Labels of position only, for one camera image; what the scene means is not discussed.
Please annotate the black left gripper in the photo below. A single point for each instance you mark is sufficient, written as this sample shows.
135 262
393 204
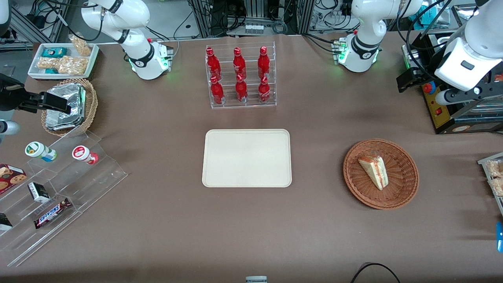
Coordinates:
425 74

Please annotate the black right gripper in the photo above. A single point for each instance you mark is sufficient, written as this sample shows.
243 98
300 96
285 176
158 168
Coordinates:
8 98

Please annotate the triangle sandwich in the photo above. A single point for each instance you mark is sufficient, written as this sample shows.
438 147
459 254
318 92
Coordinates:
375 173

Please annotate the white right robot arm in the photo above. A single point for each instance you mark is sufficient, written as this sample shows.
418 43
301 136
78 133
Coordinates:
133 15

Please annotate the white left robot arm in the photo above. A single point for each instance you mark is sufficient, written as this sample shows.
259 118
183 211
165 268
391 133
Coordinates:
367 23

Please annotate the small tan wicker basket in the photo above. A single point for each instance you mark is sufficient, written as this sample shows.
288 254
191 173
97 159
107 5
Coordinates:
91 104

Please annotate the white rectangular snack tray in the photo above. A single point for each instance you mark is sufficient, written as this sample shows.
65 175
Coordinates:
35 67

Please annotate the large brown wicker basket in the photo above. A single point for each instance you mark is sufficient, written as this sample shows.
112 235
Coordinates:
401 188

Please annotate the beige plastic serving tray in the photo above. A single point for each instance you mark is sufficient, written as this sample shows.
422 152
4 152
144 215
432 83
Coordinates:
246 158

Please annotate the foil wrapped package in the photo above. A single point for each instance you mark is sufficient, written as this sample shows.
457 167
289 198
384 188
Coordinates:
67 91
59 122

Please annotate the red emergency stop button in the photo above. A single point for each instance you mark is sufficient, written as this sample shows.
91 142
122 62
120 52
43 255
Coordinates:
430 87

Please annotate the small teal snack packet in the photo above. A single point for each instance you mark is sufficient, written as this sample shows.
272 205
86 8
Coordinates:
51 71

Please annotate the clear bag of peanuts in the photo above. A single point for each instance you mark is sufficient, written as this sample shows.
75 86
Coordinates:
80 45
72 65
48 63

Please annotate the green lid yogurt cup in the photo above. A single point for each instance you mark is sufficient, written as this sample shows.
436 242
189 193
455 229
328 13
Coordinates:
39 151

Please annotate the large teal snack packet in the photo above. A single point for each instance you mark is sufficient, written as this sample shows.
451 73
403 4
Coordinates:
54 52

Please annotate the red lid yogurt cup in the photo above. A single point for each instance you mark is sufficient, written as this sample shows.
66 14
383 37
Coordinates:
83 154

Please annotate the teal plastic packet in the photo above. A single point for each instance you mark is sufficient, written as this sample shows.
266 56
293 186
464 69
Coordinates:
426 15

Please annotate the red cookie box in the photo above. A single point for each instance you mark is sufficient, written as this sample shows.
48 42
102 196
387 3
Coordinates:
10 177

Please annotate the clear acrylic stepped shelf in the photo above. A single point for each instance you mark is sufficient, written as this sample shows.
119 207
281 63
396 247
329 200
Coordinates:
90 184

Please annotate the small black white carton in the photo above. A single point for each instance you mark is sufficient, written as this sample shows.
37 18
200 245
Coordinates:
38 192

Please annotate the brown Snickers bar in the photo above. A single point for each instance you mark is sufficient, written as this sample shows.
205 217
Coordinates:
52 213

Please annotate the clear bag of crackers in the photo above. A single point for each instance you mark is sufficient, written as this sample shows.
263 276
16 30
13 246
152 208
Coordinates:
496 169
497 187

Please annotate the black white snack pack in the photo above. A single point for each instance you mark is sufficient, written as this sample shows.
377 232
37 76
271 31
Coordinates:
4 222

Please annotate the red cola bottle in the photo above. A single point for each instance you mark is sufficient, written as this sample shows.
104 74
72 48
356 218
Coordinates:
241 91
264 92
213 65
263 63
239 65
217 93

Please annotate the clear acrylic side rack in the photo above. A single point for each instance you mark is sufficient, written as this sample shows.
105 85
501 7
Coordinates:
494 204

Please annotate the clear acrylic bottle rack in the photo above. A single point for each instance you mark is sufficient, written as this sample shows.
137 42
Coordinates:
251 106

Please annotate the blue plastic object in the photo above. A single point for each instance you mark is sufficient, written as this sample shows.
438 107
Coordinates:
500 236

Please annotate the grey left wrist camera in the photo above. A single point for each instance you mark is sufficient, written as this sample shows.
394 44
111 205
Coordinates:
458 95

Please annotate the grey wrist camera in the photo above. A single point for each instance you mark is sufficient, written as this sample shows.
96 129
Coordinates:
458 95
8 127

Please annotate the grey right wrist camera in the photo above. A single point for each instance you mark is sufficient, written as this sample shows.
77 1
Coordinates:
8 127

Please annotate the grey metal camera mount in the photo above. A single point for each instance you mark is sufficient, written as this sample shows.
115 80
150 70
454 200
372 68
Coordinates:
256 280

